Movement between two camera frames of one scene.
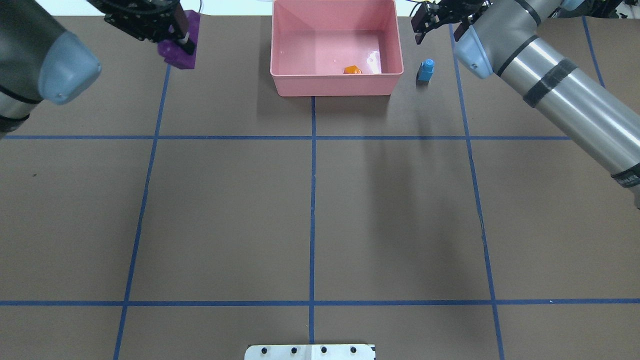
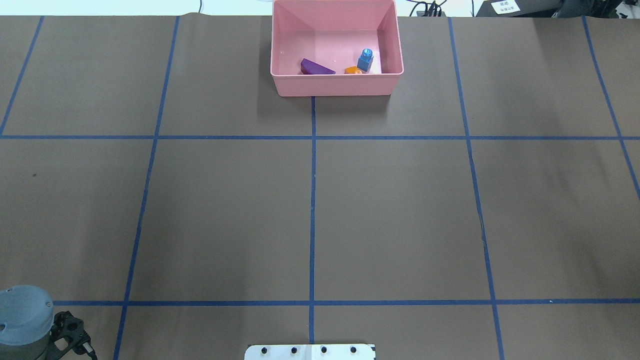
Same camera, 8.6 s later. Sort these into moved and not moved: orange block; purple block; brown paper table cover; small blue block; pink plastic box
Moved: purple block; small blue block
Not moved: pink plastic box; orange block; brown paper table cover
